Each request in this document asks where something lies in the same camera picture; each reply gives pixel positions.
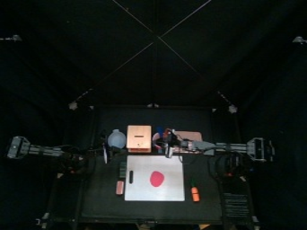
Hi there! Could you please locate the wooden drawer box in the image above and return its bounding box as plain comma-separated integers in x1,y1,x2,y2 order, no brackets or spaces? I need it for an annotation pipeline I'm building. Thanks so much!
126,125,152,154

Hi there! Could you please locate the flat pink dough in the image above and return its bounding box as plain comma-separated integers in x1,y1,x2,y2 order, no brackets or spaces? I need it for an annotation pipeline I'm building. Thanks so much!
148,170,166,188

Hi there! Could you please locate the pink rectangular block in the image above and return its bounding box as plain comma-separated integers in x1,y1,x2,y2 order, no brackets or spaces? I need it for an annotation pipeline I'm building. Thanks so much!
115,180,126,196

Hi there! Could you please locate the white cutting board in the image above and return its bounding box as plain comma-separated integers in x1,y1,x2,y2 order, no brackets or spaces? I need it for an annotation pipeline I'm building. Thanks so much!
124,155,186,202

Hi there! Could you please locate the orange toy carrot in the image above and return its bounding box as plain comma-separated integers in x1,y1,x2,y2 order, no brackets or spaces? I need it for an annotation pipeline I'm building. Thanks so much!
190,179,202,203

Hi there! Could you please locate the white text label sticker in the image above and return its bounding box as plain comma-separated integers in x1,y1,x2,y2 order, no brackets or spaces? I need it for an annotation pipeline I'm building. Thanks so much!
223,192,250,220

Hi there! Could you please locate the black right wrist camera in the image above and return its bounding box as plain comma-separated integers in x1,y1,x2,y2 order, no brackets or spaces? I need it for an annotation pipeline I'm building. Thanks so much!
164,131,179,144

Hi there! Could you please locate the light blue bowl with handles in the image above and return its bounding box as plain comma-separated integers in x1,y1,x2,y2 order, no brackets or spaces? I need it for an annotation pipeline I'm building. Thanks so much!
107,128,127,150

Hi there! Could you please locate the diagonal steel brace wire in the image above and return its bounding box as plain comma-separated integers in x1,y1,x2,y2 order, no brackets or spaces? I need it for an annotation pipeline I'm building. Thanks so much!
112,0,238,112
71,0,212,107

